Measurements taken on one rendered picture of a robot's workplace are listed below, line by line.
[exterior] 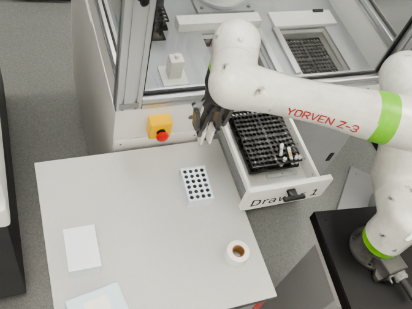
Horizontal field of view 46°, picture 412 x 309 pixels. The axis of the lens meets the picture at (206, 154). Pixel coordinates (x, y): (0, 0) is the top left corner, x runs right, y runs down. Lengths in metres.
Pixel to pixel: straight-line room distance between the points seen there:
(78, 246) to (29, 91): 1.54
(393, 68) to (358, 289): 0.67
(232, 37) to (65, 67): 1.95
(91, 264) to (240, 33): 0.73
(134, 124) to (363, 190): 1.57
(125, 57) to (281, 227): 1.45
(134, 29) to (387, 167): 0.80
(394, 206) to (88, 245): 0.86
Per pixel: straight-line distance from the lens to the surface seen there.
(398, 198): 1.48
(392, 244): 1.51
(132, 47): 1.31
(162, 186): 1.58
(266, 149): 1.57
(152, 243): 1.48
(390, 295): 1.62
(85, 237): 1.42
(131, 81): 1.41
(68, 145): 2.58
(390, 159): 1.47
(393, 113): 1.10
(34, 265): 2.28
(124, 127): 1.57
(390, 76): 1.24
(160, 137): 1.53
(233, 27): 1.09
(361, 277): 1.59
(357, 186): 2.79
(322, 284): 1.76
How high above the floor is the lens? 2.10
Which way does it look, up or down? 53 degrees down
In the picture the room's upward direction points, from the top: 19 degrees clockwise
